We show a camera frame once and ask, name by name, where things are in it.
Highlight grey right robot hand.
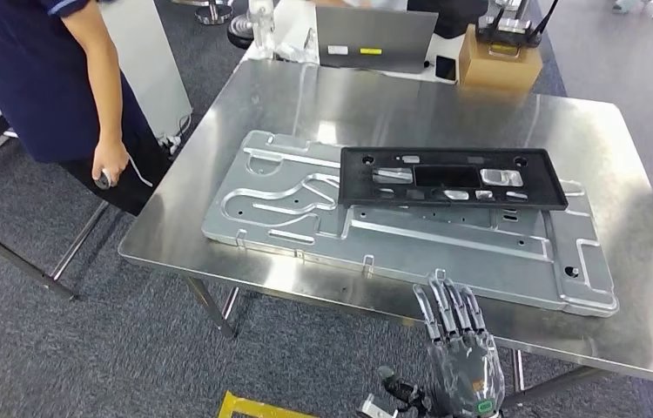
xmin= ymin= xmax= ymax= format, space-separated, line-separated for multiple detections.
xmin=377 ymin=267 xmax=507 ymax=418

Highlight person's left hand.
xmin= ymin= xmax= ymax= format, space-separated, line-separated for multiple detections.
xmin=91 ymin=138 xmax=131 ymax=189

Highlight grey handheld controller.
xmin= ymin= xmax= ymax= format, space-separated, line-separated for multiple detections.
xmin=94 ymin=154 xmax=156 ymax=192

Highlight black plastic plate frame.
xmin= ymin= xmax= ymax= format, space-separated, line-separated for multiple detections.
xmin=338 ymin=145 xmax=570 ymax=212

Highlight stainless steel workbench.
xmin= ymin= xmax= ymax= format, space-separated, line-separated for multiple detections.
xmin=118 ymin=57 xmax=653 ymax=411

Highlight white power strip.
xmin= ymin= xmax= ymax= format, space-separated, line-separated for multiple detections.
xmin=158 ymin=132 xmax=184 ymax=157

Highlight person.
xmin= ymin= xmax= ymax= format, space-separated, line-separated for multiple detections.
xmin=0 ymin=0 xmax=173 ymax=218

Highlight stamped grey metal panel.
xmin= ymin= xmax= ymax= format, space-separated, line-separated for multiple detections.
xmin=201 ymin=129 xmax=620 ymax=319

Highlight chrome round base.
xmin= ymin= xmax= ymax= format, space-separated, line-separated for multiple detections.
xmin=194 ymin=0 xmax=234 ymax=25

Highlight black round base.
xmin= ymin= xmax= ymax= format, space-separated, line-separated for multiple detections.
xmin=226 ymin=14 xmax=255 ymax=51

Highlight clear plastic bottle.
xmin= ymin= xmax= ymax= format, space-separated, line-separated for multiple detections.
xmin=248 ymin=0 xmax=276 ymax=51

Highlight clear plastic bag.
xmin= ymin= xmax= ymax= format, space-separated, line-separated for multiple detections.
xmin=274 ymin=29 xmax=319 ymax=64

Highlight white desk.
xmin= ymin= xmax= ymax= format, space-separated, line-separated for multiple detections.
xmin=239 ymin=0 xmax=547 ymax=84

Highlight grey laptop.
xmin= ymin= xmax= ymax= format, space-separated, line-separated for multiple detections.
xmin=314 ymin=5 xmax=439 ymax=75

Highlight brown cardboard box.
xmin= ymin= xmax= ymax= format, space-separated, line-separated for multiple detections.
xmin=457 ymin=23 xmax=544 ymax=91

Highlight black phone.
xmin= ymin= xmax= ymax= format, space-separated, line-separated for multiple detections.
xmin=434 ymin=54 xmax=458 ymax=83

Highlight black router with antennas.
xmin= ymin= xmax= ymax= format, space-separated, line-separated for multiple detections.
xmin=475 ymin=0 xmax=560 ymax=49

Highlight black bag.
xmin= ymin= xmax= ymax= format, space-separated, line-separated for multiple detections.
xmin=407 ymin=0 xmax=489 ymax=40

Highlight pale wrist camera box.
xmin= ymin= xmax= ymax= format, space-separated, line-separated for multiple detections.
xmin=356 ymin=394 xmax=397 ymax=418

